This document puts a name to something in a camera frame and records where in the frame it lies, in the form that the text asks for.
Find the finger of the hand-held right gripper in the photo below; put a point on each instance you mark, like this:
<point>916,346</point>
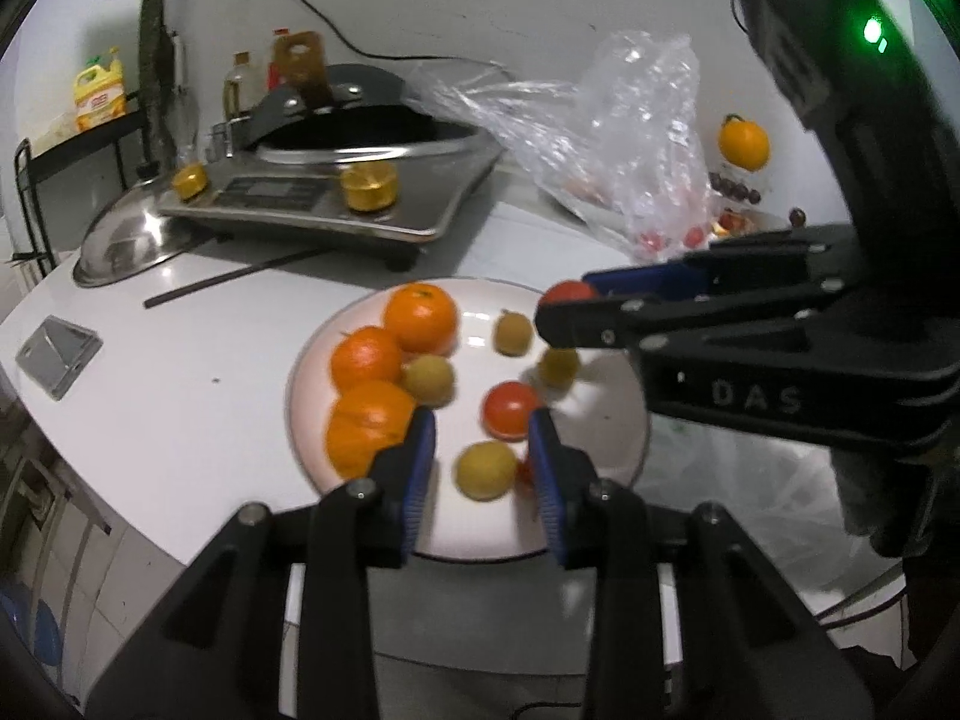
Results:
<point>585,326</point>
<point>645,277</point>

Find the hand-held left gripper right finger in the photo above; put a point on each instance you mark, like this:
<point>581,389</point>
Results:
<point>544,487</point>

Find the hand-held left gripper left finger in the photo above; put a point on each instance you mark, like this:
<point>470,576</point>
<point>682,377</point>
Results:
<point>420,480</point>

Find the white plate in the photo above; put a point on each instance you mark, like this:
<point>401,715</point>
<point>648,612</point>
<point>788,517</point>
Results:
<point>480,525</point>

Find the mandarin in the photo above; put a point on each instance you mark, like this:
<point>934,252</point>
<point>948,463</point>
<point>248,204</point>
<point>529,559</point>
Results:
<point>366,360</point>
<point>420,317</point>
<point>367,427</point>

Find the printed plastic bag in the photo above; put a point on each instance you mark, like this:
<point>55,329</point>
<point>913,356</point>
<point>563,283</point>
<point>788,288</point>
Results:
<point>750,510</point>

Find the bagged cherry tomato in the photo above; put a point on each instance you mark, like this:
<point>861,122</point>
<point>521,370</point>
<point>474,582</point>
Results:
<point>649,240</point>
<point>694,235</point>

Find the single dark round fruit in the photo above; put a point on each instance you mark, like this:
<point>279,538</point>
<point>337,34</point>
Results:
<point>797,217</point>

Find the large orange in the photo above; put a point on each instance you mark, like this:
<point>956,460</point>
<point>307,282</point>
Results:
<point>744,144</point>

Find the clear plastic bag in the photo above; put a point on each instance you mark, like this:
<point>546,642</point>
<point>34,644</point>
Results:
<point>622,127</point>

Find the black chopstick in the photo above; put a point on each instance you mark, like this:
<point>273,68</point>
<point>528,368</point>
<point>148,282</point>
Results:
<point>232,277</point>

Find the silver induction cooker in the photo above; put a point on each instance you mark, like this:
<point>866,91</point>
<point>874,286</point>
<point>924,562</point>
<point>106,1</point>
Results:
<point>300,199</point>

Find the steel pot lid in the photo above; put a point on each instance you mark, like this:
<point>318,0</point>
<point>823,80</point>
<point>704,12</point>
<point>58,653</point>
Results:
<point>127,240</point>

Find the smartphone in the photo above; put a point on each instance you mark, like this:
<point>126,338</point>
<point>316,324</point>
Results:
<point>58,352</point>

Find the small steel cup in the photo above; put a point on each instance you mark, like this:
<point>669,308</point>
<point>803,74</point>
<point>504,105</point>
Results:
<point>219,142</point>

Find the red cap bottle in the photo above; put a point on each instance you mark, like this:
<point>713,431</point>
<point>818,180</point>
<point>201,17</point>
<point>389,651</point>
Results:
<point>276,67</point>

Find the blue plastic basin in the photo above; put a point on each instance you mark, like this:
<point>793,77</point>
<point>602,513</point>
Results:
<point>30,630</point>

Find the oil bottle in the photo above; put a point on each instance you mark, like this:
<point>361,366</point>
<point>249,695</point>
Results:
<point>240,90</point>

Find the black metal rack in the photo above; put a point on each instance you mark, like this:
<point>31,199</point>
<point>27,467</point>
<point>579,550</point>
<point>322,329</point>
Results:
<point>26,195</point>

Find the yellow detergent bottle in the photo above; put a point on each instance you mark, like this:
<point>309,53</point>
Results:
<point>97,97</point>

